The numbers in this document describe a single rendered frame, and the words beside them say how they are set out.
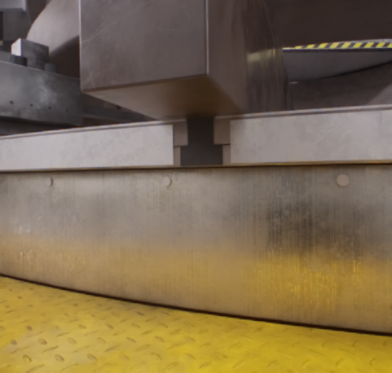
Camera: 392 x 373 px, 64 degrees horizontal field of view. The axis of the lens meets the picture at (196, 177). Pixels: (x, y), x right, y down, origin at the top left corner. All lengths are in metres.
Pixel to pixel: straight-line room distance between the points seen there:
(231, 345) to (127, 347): 0.14
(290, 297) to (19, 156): 0.57
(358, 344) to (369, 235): 0.14
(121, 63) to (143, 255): 0.34
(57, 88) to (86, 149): 0.98
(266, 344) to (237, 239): 0.15
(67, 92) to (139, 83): 1.26
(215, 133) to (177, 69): 0.19
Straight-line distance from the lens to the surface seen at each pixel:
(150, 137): 0.52
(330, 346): 0.49
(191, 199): 0.51
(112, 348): 0.47
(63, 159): 0.63
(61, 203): 0.67
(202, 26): 0.31
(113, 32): 0.35
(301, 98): 5.73
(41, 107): 1.51
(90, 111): 1.76
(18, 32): 4.96
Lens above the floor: 0.22
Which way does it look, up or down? level
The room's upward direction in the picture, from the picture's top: 1 degrees counter-clockwise
